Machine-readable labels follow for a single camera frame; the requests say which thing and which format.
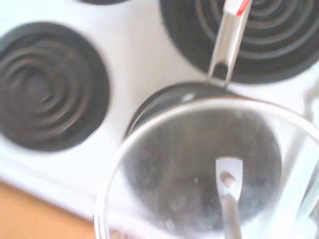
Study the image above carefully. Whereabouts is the glass lid with metal handle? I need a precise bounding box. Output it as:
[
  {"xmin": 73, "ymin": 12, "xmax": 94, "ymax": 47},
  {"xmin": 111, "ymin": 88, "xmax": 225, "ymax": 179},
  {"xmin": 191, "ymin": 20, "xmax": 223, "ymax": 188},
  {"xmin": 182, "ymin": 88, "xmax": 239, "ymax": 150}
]
[{"xmin": 94, "ymin": 98, "xmax": 319, "ymax": 239}]

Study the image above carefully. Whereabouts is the white electric stove top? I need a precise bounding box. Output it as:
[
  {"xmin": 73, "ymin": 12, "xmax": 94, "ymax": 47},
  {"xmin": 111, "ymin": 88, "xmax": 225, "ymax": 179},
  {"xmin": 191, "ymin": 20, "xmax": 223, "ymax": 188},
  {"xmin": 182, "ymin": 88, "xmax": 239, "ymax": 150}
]
[{"xmin": 0, "ymin": 0, "xmax": 319, "ymax": 239}]

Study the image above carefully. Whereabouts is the black coil burner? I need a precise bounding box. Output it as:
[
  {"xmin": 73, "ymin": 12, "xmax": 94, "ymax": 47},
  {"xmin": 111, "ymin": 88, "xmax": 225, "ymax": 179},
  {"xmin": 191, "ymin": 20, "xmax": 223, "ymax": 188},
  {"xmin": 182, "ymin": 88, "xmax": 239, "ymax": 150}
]
[
  {"xmin": 0, "ymin": 21, "xmax": 111, "ymax": 153},
  {"xmin": 160, "ymin": 0, "xmax": 319, "ymax": 85}
]

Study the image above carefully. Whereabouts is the dark pot with steel handle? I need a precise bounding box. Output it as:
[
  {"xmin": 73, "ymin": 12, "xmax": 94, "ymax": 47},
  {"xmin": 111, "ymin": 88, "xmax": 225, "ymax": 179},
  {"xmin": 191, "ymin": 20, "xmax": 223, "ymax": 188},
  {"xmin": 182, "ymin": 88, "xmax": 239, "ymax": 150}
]
[{"xmin": 123, "ymin": 0, "xmax": 284, "ymax": 232}]

